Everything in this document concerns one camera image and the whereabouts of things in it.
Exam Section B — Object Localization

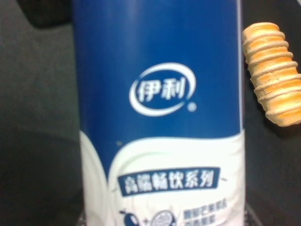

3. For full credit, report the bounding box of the blue and white yogurt bottle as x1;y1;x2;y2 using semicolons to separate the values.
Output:
72;0;245;226

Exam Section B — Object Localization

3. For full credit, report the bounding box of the ridged bread roll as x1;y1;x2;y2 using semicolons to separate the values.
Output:
242;22;301;127

